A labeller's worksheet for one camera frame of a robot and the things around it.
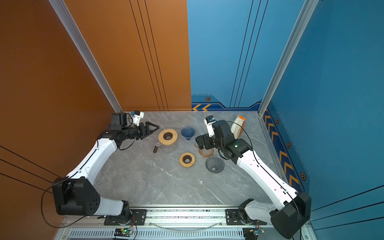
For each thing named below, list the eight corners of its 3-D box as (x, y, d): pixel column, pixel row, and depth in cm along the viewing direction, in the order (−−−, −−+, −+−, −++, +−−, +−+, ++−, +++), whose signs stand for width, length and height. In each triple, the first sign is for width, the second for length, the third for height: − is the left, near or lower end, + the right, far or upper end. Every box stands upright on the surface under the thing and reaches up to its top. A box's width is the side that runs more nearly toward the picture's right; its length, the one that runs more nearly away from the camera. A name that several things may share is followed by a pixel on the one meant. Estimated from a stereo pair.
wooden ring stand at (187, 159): (177, 161, 95) (177, 159, 93) (186, 152, 99) (186, 149, 97) (188, 170, 91) (188, 168, 89) (197, 160, 96) (197, 157, 93)
